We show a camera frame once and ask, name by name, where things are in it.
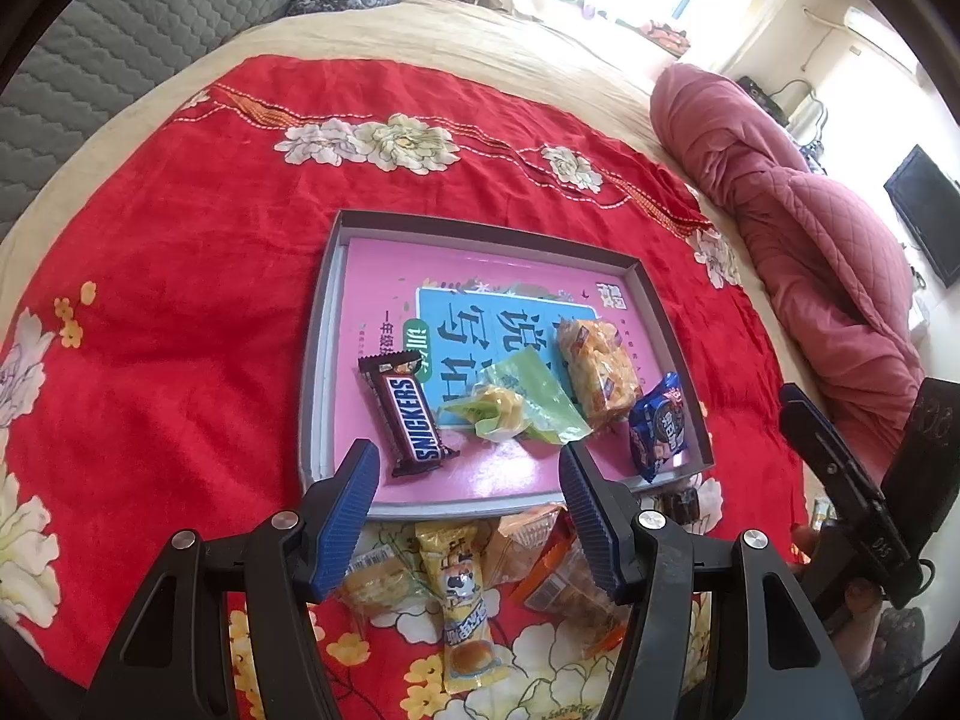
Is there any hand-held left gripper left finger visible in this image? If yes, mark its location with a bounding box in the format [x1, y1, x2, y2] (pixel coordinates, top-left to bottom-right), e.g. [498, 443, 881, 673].
[79, 439, 381, 720]

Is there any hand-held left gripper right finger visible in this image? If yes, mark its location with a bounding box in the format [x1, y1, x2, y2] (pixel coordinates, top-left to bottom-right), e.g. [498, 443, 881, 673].
[559, 442, 863, 720]

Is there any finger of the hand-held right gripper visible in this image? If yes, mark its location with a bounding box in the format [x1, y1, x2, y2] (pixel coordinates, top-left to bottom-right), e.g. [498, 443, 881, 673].
[778, 382, 884, 535]

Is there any clear cake packet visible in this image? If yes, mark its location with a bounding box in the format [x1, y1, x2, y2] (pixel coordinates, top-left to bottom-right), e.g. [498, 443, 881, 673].
[337, 547, 422, 610]

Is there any clear packet with orange edge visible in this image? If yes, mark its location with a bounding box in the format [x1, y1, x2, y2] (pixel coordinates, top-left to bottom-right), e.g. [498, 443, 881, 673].
[495, 504, 647, 655]

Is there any small dark brown packet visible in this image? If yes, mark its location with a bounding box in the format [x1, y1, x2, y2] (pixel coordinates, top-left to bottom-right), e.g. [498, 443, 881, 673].
[655, 487, 704, 527]

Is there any brown chocolate bar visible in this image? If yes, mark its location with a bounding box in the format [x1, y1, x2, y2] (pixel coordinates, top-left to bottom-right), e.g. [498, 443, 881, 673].
[358, 351, 461, 479]

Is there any blue cookie packet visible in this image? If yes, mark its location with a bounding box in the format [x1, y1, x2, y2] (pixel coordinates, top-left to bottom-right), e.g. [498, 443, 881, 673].
[628, 373, 692, 483]

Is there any grey cardboard box tray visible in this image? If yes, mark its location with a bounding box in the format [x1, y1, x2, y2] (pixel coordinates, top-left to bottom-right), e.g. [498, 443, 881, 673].
[298, 208, 715, 524]

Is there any yellow milk snack packet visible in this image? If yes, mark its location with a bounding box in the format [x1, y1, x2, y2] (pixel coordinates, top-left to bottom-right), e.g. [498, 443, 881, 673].
[415, 521, 501, 696]

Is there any green snack packet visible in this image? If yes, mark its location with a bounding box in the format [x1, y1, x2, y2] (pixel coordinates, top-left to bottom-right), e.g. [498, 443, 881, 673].
[439, 349, 593, 446]

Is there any orange cracker packet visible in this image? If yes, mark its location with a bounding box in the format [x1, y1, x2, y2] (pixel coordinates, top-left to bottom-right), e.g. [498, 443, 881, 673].
[556, 317, 644, 433]

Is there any person's right hand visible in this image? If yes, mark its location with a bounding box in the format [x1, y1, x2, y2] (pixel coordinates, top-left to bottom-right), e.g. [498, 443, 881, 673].
[835, 581, 890, 691]

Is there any pink quilt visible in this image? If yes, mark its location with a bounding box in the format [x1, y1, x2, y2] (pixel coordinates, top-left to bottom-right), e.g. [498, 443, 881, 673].
[649, 64, 929, 466]

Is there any pink book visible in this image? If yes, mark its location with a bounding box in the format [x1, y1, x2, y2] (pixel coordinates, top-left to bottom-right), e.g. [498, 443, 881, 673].
[319, 236, 704, 505]

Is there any black television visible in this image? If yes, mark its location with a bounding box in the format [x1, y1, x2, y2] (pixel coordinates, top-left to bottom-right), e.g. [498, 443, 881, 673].
[883, 144, 960, 288]

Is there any red floral blanket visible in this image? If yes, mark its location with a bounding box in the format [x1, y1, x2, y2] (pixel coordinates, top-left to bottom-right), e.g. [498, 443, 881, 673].
[0, 52, 815, 720]

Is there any black box device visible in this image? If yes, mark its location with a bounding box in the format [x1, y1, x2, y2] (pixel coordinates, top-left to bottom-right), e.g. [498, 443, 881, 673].
[736, 75, 790, 126]

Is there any white air conditioner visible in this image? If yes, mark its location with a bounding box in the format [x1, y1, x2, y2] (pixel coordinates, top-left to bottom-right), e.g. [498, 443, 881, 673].
[844, 6, 921, 77]

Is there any beige bed sheet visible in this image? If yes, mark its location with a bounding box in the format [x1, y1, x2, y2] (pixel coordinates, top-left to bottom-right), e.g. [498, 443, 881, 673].
[0, 0, 826, 526]

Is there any grey quilted headboard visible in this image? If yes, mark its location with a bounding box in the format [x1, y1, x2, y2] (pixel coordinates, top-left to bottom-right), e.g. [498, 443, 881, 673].
[0, 0, 355, 241]

